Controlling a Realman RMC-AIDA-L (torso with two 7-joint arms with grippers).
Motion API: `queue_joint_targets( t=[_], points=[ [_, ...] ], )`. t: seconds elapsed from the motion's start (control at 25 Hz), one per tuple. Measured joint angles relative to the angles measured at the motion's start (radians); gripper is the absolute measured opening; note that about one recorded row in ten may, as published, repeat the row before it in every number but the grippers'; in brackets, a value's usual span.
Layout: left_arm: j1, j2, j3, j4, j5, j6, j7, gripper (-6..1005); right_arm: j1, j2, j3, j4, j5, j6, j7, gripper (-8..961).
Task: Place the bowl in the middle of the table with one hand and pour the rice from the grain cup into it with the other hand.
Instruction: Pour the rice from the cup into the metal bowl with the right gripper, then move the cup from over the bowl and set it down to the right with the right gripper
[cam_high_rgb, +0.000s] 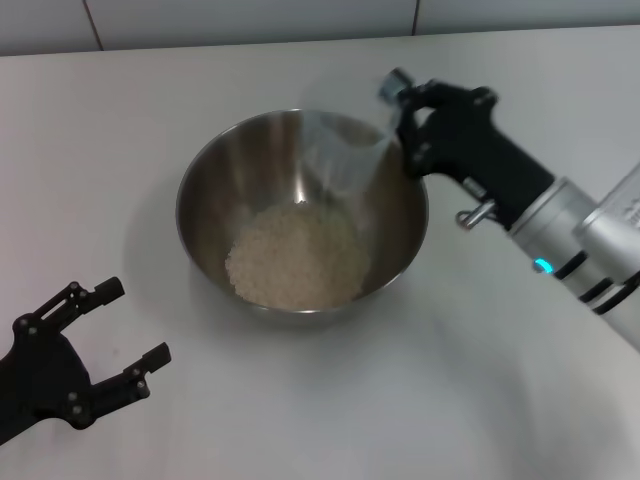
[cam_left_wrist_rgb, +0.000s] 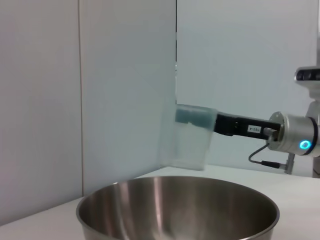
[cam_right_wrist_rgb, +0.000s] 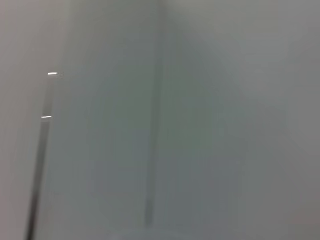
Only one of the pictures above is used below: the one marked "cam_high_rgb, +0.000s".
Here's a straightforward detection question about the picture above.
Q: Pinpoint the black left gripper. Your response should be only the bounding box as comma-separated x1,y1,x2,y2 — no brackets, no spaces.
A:
0,275,173,442

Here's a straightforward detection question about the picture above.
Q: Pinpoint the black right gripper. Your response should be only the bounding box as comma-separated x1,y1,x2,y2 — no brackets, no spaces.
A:
377,68,557,233

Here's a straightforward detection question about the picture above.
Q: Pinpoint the stainless steel mixing bowl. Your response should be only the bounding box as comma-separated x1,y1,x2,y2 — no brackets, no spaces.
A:
174,107,430,330

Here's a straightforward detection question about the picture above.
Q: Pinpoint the clear plastic measuring cup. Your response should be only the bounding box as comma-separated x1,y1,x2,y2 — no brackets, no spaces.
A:
299,102,401,241

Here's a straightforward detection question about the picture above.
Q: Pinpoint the white uncooked rice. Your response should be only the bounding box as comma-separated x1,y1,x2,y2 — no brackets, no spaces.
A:
225,197,372,311

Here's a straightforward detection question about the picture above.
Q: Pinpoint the grey right gripper cable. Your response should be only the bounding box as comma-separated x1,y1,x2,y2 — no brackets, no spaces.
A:
454,177,496,229

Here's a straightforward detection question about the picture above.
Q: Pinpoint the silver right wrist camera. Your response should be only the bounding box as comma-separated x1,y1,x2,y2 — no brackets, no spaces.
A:
572,160,640,246

